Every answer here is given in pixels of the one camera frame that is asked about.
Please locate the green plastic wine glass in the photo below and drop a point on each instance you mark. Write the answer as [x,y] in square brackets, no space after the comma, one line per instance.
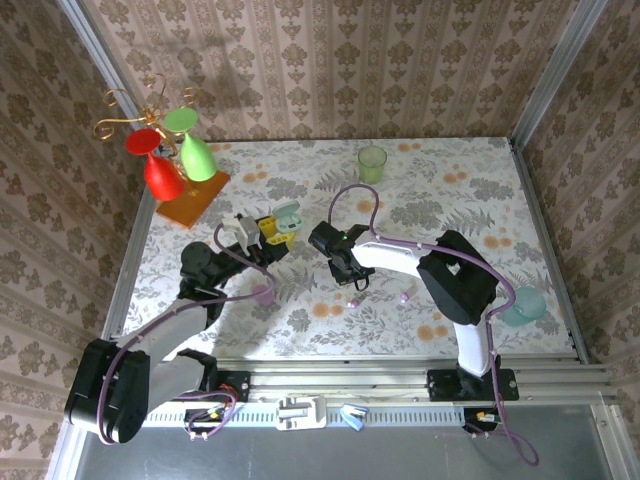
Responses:
[197,160]

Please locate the teal translucent glass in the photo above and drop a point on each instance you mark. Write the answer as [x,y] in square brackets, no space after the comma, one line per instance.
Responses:
[530,305]

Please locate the blue plastic clip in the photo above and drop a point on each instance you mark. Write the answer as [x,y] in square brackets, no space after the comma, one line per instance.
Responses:
[352,420]

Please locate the white plastic rail mount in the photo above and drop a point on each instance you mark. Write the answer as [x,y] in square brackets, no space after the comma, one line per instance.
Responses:
[315,412]

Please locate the mint green earbud charging case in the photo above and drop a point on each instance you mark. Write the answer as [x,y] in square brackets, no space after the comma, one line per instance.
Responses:
[286,212]

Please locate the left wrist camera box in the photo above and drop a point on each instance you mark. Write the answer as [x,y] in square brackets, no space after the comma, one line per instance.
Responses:
[242,230]

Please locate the orange rack base board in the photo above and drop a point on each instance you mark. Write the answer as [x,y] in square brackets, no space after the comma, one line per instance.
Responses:
[200,197]

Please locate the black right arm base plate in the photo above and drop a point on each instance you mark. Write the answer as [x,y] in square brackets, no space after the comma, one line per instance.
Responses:
[442,385]

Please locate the red plastic wine glass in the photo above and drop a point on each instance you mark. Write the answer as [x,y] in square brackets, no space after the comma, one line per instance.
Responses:
[162,180]

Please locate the grey metal panel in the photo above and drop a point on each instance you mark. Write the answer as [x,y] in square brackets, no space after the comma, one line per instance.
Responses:
[350,455]

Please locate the aluminium table edge rail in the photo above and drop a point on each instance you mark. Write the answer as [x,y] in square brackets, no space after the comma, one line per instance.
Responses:
[325,380]

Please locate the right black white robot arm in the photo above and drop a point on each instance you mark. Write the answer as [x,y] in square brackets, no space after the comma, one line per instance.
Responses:
[460,285]

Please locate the aluminium side rail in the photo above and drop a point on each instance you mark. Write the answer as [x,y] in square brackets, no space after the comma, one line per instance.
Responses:
[536,200]
[131,240]

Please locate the purple earbud charging case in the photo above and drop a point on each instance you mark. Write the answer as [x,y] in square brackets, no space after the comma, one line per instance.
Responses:
[261,296]

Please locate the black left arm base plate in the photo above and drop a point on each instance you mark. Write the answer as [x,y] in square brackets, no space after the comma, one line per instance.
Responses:
[235,385]

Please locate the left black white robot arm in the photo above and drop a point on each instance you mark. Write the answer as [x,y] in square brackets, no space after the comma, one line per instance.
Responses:
[165,330]

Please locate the aluminium corner post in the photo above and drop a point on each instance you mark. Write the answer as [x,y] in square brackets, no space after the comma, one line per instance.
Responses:
[94,50]
[565,50]

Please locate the green translucent plastic tumbler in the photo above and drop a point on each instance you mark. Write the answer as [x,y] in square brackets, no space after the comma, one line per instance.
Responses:
[372,170]

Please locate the floral patterned tablecloth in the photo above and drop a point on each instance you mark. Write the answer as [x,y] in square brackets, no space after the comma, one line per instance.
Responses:
[325,165]

